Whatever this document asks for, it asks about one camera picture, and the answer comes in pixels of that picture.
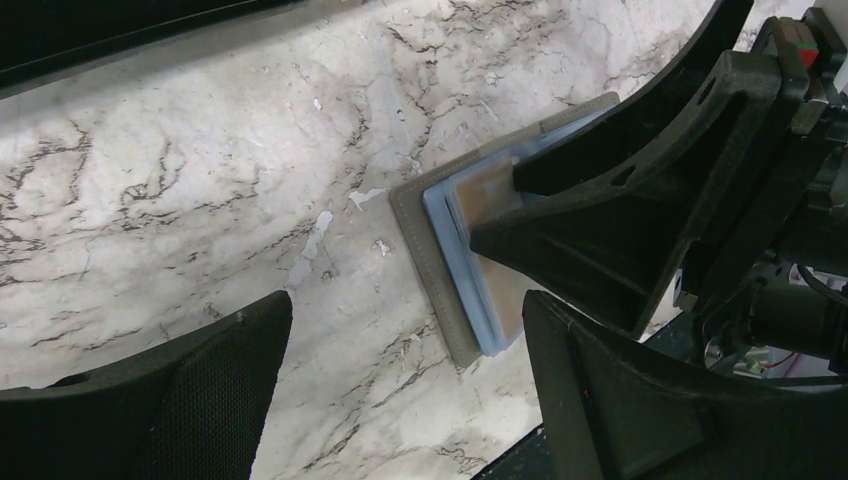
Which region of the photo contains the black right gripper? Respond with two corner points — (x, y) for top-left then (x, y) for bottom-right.
(494, 1), (847, 375)

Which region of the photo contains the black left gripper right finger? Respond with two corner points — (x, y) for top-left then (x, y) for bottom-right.
(523, 290), (847, 479)

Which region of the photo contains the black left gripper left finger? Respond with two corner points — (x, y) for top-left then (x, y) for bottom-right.
(1, 291), (293, 479)

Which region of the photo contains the grey card holder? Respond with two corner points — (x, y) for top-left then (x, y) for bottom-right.
(390, 92), (619, 369)

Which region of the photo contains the gold card from holder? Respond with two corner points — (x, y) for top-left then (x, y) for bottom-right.
(454, 155), (534, 351)

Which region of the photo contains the black left bin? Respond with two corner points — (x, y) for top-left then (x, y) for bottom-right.
(1, 0), (296, 99)

